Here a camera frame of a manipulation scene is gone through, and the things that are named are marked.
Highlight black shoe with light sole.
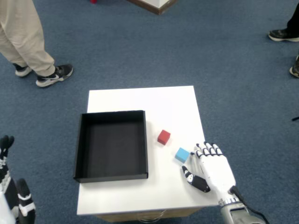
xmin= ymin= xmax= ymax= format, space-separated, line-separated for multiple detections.
xmin=268 ymin=29 xmax=299 ymax=42

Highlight blue cube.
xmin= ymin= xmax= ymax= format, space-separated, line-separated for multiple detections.
xmin=175 ymin=147 xmax=190 ymax=163

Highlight black open box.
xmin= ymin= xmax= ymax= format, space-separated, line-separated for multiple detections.
xmin=73 ymin=110 xmax=149 ymax=183

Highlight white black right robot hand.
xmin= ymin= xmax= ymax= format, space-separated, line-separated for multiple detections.
xmin=179 ymin=141 xmax=241 ymax=207

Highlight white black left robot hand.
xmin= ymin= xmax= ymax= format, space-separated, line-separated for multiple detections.
xmin=0 ymin=135 xmax=36 ymax=224

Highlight white topped wooden table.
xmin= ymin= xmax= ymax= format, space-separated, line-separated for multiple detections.
xmin=77 ymin=85 xmax=221 ymax=221

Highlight dark shoe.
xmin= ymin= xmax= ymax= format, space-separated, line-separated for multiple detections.
xmin=289 ymin=62 xmax=299 ymax=78

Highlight white board with wooden edge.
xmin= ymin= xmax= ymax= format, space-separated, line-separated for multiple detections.
xmin=127 ymin=0 xmax=178 ymax=15

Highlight beige trousers of person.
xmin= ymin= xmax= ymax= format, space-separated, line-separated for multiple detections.
xmin=0 ymin=0 xmax=56 ymax=77

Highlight black white sneaker with swoosh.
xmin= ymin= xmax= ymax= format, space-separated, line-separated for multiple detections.
xmin=36 ymin=64 xmax=74 ymax=88

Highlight black trouser leg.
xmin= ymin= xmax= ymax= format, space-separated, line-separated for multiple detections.
xmin=286 ymin=4 xmax=299 ymax=32

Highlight red cube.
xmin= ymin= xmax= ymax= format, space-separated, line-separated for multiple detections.
xmin=157 ymin=129 xmax=171 ymax=145

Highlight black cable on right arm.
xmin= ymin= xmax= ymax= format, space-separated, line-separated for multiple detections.
xmin=228 ymin=186 xmax=269 ymax=224

